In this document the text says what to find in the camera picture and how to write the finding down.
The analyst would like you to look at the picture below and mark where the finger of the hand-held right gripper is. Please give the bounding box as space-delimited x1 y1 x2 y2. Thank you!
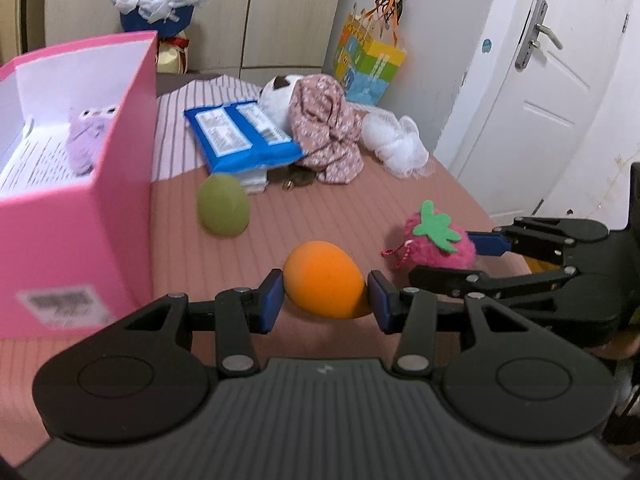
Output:
409 264 581 307
466 216 609 267

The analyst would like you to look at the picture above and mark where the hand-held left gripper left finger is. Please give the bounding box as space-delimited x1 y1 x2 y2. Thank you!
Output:
122 269 286 378

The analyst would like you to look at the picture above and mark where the colourful paper gift bag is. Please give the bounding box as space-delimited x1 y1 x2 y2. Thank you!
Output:
332 0 408 107

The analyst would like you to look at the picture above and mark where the beige wardrobe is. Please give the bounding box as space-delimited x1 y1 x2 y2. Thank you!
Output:
45 0 348 73

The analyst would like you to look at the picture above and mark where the blue wet wipes packet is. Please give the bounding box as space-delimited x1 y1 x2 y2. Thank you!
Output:
184 101 307 172

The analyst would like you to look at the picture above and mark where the orange egg-shaped sponge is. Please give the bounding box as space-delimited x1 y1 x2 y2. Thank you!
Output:
283 241 373 320

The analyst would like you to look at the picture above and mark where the green egg-shaped sponge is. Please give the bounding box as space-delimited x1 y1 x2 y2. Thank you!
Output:
196 174 251 238

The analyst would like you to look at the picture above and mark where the pink floral cloth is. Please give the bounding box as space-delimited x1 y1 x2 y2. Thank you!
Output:
289 74 365 183

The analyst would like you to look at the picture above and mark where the white mesh bath sponge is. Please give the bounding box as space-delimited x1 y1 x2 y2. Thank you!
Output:
361 112 430 179

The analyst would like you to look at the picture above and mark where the white striped bed cover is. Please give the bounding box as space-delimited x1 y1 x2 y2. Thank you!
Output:
152 74 273 182

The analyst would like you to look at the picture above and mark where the printed paper sheet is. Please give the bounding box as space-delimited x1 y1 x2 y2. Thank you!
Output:
0 127 76 196

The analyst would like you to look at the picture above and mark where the silver door handle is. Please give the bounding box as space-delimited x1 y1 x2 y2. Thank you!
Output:
515 0 564 72

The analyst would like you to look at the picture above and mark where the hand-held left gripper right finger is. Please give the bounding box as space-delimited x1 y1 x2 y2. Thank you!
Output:
367 270 532 378

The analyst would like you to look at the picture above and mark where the pink cardboard box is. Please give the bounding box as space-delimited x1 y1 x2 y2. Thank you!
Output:
0 31 160 339

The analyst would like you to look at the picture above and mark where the white plush cat keychain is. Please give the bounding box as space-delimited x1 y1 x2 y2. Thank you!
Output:
257 75 318 192

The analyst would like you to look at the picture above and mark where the purple plush toy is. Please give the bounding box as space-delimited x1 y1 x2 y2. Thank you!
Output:
66 105 120 176

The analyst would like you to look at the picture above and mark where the white door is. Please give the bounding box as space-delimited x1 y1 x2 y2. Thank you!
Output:
450 0 640 217

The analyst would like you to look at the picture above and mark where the pink strawberry plush toy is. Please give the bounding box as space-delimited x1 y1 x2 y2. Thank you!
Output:
381 201 477 272

